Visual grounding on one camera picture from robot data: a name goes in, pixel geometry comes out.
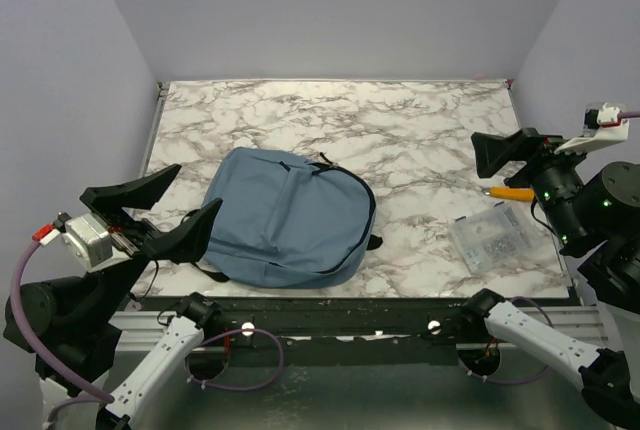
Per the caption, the aluminium rail frame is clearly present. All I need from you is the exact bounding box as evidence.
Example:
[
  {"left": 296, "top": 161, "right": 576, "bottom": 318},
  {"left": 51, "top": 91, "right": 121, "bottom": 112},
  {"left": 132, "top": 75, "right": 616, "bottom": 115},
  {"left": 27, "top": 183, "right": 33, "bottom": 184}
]
[{"left": 54, "top": 82, "right": 621, "bottom": 430}]

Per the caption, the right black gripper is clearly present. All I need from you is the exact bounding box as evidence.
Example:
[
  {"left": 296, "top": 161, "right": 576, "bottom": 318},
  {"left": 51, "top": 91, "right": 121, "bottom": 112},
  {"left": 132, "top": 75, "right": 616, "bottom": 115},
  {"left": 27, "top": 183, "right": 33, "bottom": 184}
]
[{"left": 471, "top": 121, "right": 599, "bottom": 246}]

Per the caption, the black mounting base plate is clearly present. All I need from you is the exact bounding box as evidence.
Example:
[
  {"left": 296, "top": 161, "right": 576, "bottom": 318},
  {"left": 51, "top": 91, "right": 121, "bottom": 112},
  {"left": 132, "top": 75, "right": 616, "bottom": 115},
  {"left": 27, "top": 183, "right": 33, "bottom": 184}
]
[{"left": 168, "top": 294, "right": 490, "bottom": 367}]

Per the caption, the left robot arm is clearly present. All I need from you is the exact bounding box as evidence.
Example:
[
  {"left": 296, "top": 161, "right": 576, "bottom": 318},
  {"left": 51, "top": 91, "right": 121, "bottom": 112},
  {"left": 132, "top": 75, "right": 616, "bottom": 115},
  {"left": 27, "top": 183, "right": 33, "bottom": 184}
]
[{"left": 3, "top": 164, "right": 222, "bottom": 429}]

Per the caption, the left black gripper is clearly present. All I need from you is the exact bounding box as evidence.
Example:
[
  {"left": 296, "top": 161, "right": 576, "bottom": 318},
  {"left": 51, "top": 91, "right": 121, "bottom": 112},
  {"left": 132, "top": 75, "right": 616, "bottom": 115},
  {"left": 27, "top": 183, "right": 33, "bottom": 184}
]
[{"left": 83, "top": 162, "right": 223, "bottom": 321}]

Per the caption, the blue fabric backpack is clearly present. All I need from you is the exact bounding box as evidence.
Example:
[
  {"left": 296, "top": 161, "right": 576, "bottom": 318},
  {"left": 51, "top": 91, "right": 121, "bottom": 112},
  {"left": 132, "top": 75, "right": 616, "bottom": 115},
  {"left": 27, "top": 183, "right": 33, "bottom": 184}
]
[{"left": 202, "top": 147, "right": 383, "bottom": 289}]

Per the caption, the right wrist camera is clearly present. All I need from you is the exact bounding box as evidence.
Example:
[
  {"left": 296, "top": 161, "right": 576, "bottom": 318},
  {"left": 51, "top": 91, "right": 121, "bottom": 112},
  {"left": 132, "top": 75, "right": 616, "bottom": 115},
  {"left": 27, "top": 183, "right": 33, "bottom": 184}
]
[{"left": 554, "top": 102, "right": 629, "bottom": 154}]

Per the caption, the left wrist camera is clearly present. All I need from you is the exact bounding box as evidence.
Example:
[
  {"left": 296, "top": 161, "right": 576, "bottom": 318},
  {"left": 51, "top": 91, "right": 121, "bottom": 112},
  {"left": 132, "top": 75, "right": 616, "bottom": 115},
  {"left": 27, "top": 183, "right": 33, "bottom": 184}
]
[{"left": 31, "top": 212, "right": 131, "bottom": 273}]

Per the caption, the yellow handled screwdriver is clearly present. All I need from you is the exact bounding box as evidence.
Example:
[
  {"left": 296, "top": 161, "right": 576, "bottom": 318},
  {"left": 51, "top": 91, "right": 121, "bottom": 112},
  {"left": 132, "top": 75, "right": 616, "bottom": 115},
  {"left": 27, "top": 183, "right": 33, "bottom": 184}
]
[{"left": 482, "top": 187, "right": 535, "bottom": 202}]

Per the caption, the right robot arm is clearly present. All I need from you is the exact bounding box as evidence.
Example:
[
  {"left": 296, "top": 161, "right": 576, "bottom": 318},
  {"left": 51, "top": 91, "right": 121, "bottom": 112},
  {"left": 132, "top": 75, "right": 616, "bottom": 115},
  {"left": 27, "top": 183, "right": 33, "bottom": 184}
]
[{"left": 458, "top": 128, "right": 639, "bottom": 429}]

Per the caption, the clear plastic screw box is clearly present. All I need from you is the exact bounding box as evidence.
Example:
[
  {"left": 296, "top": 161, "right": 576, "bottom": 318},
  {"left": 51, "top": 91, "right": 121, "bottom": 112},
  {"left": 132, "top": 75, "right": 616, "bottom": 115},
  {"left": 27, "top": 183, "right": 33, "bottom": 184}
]
[{"left": 449, "top": 202, "right": 536, "bottom": 274}]

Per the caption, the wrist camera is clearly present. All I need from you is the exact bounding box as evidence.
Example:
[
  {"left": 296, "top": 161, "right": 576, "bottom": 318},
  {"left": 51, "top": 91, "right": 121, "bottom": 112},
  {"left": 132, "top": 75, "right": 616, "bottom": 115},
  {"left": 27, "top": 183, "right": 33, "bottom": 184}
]
[
  {"left": 554, "top": 102, "right": 629, "bottom": 154},
  {"left": 31, "top": 212, "right": 131, "bottom": 273}
]

